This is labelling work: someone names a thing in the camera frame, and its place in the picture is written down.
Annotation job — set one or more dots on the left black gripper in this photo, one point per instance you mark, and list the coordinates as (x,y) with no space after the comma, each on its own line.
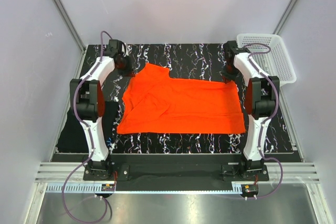
(129,71)

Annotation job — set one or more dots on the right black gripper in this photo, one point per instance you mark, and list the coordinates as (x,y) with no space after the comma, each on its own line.
(227,77)

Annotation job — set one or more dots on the orange t-shirt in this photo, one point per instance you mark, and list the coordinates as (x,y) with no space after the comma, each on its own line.
(154,102)

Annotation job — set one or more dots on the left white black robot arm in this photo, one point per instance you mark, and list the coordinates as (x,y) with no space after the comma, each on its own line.
(88,106)

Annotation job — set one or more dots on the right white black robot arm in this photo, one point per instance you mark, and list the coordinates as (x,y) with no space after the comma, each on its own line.
(261,103)

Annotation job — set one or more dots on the white plastic basket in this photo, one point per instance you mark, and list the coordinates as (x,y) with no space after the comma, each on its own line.
(273,55)

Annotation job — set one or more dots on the folded black t-shirt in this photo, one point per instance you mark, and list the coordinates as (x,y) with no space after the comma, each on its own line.
(72,138)

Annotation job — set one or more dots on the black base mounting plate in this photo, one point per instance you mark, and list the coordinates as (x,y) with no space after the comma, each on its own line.
(177,158)

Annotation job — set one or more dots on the right orange connector box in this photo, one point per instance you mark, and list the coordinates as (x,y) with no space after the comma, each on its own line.
(250,189)

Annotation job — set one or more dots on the orange connector box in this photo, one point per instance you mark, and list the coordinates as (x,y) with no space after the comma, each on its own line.
(108,187)
(250,189)

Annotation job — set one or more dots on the left orange connector box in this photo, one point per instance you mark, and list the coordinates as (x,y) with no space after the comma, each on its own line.
(108,187)

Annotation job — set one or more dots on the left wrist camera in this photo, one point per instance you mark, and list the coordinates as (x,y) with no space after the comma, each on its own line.
(116,47)

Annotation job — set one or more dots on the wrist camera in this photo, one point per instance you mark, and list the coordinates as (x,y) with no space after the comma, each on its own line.
(230,49)
(116,47)

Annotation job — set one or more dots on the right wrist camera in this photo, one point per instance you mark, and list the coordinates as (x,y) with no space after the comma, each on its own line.
(230,49)

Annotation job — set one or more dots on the aluminium frame rail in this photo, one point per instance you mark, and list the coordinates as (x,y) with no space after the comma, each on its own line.
(290,172)

